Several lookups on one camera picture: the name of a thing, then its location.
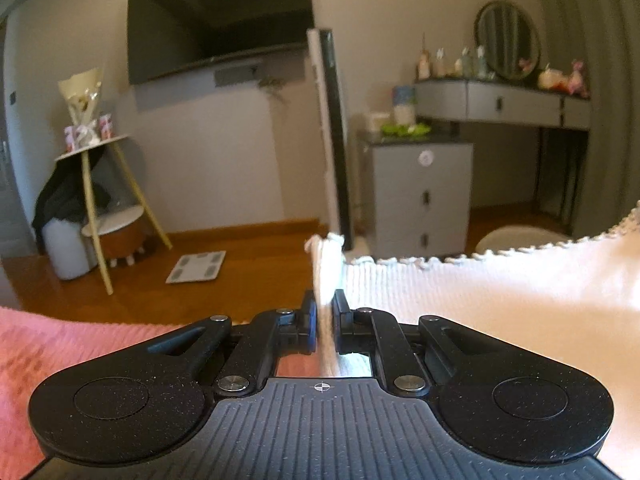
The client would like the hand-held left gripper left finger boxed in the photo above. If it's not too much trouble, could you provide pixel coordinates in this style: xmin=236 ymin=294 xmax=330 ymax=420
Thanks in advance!
xmin=145 ymin=290 xmax=319 ymax=395

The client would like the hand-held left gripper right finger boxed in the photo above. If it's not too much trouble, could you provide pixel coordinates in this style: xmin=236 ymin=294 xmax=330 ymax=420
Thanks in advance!
xmin=333 ymin=289 xmax=494 ymax=395

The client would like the black wall television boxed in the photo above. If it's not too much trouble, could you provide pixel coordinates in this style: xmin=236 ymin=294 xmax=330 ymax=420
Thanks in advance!
xmin=126 ymin=0 xmax=316 ymax=87

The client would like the pink plush toy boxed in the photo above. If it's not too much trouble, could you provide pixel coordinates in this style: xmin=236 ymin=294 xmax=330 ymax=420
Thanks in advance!
xmin=567 ymin=59 xmax=590 ymax=97

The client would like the cream wrapped flower bouquet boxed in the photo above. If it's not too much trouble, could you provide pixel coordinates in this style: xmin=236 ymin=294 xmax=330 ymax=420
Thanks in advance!
xmin=57 ymin=67 xmax=105 ymax=147

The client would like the blue and white container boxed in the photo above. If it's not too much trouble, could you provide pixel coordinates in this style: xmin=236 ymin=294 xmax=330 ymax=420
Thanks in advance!
xmin=392 ymin=85 xmax=417 ymax=129

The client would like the tall white and black panel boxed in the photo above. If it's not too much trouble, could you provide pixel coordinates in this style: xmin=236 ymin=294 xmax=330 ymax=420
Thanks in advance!
xmin=305 ymin=28 xmax=354 ymax=251

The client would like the grey door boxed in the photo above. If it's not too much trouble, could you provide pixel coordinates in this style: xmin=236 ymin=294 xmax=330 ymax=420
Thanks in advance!
xmin=0 ymin=7 xmax=39 ymax=259

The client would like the pink ribbed blanket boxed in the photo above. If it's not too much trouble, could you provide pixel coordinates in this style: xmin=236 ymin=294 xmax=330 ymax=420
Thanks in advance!
xmin=0 ymin=307 xmax=251 ymax=480

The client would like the grey vanity desk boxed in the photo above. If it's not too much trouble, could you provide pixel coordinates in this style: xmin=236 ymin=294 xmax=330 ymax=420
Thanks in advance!
xmin=413 ymin=78 xmax=594 ymax=227

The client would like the cream soft toy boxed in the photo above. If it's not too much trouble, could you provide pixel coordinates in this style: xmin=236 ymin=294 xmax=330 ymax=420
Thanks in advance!
xmin=537 ymin=63 xmax=567 ymax=91

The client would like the green tray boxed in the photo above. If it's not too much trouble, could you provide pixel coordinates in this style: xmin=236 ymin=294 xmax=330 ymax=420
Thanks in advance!
xmin=380 ymin=122 xmax=432 ymax=140

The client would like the white round stool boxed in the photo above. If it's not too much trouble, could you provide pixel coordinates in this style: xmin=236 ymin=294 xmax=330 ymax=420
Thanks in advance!
xmin=474 ymin=224 xmax=571 ymax=254

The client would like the grey drawer cabinet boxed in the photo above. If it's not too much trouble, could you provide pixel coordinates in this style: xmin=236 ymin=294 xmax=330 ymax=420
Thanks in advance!
xmin=355 ymin=129 xmax=474 ymax=260

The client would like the grey round bin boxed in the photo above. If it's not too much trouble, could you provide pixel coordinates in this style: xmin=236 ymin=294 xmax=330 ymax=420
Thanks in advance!
xmin=42 ymin=217 xmax=99 ymax=281

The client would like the wooden tripod shelf stand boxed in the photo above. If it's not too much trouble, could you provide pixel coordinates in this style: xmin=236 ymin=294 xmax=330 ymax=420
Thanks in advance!
xmin=53 ymin=133 xmax=174 ymax=296

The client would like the grey curtain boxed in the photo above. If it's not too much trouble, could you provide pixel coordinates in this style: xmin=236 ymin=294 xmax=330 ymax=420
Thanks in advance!
xmin=530 ymin=0 xmax=640 ymax=242

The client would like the brown stool with white legs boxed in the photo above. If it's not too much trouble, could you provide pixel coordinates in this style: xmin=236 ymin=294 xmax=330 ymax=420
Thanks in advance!
xmin=97 ymin=220 xmax=151 ymax=267

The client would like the round vanity mirror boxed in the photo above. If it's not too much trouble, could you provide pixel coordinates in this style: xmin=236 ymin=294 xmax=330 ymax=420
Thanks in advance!
xmin=473 ymin=0 xmax=542 ymax=81

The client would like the white ribbed knit sweater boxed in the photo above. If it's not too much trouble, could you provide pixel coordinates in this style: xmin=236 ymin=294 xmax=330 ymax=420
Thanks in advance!
xmin=304 ymin=200 xmax=640 ymax=480

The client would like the white bathroom scale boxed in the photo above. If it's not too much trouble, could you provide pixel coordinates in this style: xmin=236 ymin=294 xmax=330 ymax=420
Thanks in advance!
xmin=165 ymin=250 xmax=227 ymax=285

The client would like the black clothing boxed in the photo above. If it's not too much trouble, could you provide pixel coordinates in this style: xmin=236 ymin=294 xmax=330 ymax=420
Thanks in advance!
xmin=31 ymin=162 xmax=111 ymax=234

